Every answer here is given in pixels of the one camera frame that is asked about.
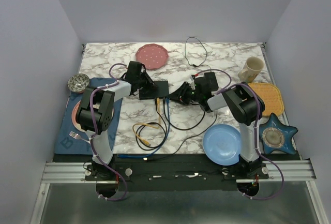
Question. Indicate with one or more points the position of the pink dotted plate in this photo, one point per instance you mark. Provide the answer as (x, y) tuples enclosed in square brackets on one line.
[(153, 56)]

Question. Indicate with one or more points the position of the yellow woven mat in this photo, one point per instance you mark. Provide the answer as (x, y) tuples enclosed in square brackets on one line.
[(271, 96)]

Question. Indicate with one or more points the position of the pink cream plate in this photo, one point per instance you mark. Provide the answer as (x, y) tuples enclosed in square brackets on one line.
[(73, 117)]

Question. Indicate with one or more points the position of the black power adapter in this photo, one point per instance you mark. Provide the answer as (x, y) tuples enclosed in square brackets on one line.
[(211, 78)]

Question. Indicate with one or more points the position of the metal fork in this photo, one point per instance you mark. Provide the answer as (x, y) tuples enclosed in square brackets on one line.
[(78, 137)]

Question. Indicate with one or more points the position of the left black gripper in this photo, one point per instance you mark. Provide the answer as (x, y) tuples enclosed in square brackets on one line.
[(149, 81)]

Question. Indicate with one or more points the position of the patterned small bowl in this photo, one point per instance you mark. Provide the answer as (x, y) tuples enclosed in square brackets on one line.
[(78, 83)]

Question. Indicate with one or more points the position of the aluminium mounting rail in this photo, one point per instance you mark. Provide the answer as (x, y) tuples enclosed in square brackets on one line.
[(74, 173)]

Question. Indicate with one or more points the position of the black network switch box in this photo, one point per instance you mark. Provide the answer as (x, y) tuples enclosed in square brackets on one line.
[(160, 89)]

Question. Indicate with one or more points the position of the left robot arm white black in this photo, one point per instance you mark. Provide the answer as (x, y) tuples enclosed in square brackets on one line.
[(96, 108)]

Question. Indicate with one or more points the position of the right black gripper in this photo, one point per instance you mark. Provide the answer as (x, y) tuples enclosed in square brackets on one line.
[(179, 94)]

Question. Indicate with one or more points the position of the blue plastic plate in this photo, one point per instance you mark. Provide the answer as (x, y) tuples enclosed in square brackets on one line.
[(222, 144)]

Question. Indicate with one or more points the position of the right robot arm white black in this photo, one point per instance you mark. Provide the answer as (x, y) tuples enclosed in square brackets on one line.
[(247, 108)]

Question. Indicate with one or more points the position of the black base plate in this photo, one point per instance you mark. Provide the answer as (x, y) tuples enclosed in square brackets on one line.
[(166, 173)]

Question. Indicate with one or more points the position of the cream ceramic mug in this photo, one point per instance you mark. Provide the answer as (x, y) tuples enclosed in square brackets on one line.
[(252, 67)]

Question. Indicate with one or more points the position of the blue star-shaped dish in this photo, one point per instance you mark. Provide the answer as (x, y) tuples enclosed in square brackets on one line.
[(277, 136)]

